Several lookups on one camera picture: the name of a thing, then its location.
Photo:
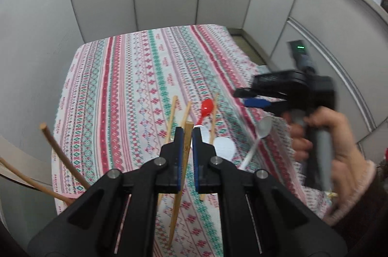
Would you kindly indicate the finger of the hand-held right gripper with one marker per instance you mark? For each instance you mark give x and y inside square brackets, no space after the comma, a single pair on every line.
[260,92]
[257,103]

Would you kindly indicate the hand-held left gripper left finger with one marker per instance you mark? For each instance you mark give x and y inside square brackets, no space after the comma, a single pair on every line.
[179,154]

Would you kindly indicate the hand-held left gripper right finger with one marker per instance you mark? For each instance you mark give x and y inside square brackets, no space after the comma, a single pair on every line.
[195,160]

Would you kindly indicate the wooden chopstick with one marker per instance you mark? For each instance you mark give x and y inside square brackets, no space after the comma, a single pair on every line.
[60,151]
[213,123]
[185,114]
[187,148]
[33,182]
[170,120]

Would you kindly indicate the white textured rice paddle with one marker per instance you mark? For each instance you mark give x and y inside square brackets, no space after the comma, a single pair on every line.
[225,148]

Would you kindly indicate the person's right forearm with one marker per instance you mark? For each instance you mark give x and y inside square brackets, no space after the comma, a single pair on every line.
[363,187]

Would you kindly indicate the person's right hand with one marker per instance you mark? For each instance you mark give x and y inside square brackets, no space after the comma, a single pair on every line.
[345,148]

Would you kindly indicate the metal spoon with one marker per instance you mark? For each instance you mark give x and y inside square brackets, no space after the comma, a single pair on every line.
[264,127]

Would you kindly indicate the large white plastic spoon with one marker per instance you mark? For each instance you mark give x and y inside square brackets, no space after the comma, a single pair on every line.
[205,133]

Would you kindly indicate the red plastic spoon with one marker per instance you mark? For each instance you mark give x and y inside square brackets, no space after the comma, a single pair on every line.
[208,107]

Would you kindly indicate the patterned striped tablecloth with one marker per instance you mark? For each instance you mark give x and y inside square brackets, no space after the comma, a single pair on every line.
[136,78]

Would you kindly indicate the beige board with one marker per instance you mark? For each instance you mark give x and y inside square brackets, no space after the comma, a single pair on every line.
[21,160]

